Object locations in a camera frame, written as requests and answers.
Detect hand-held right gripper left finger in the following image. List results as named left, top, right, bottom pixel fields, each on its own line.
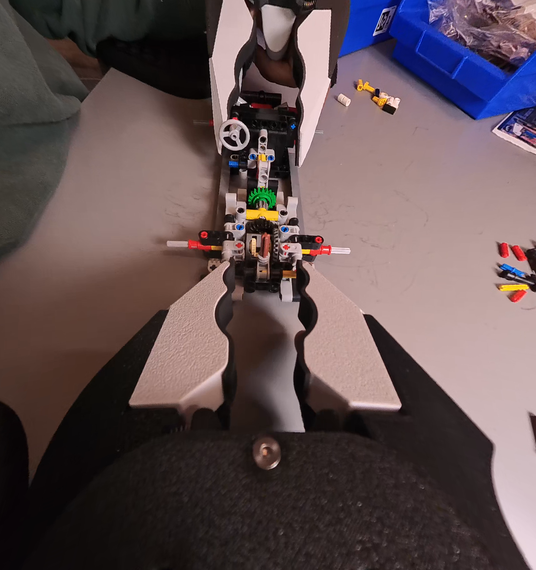
left=128, top=259, right=237, bottom=423

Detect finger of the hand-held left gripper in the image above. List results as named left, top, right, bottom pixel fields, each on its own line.
left=208, top=0, right=262, bottom=156
left=292, top=7, right=335, bottom=169

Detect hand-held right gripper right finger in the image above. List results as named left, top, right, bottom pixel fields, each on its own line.
left=295, top=261, right=403, bottom=423

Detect blue plastic bin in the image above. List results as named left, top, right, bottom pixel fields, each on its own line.
left=390, top=0, right=536, bottom=120
left=338, top=0, right=402, bottom=57

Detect lego car chassis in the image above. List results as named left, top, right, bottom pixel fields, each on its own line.
left=167, top=89, right=351, bottom=303

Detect pile of small lego pins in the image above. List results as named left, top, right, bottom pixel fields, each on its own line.
left=497, top=240, right=536, bottom=310

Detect clear bags of lego parts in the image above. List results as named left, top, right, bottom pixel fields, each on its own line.
left=428, top=0, right=536, bottom=72

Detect person's left hand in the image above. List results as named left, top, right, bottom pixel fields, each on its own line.
left=254, top=48, right=296, bottom=87

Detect colourful sticker sheet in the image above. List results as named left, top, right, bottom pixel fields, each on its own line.
left=492, top=103, right=536, bottom=162

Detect person's green sweatshirt torso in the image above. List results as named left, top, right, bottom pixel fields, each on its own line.
left=0, top=0, right=90, bottom=268

